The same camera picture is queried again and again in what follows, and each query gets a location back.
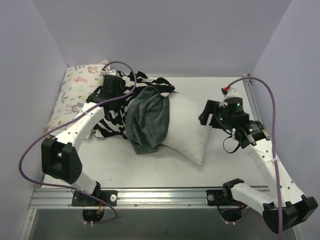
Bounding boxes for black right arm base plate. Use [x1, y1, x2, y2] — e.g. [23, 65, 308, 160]
[205, 189, 242, 208]

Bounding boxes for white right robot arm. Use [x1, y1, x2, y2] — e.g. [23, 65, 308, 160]
[198, 97, 318, 234]

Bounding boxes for floral animal print pillow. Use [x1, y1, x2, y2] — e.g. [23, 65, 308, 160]
[46, 60, 109, 132]

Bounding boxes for aluminium front rail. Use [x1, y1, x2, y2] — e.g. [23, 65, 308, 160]
[28, 187, 222, 211]

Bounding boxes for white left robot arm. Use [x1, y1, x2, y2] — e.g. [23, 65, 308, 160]
[41, 74, 125, 206]

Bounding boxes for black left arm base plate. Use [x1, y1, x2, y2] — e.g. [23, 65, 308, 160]
[71, 189, 118, 207]

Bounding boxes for white pillow insert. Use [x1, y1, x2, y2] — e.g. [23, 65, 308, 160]
[161, 92, 210, 166]

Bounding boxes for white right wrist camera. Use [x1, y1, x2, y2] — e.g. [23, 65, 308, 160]
[221, 86, 240, 99]

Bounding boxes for thin black cable loop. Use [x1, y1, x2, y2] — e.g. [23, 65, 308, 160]
[222, 134, 242, 154]

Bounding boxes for zebra pillowcase with grey lining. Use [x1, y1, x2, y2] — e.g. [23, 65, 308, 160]
[93, 71, 175, 155]

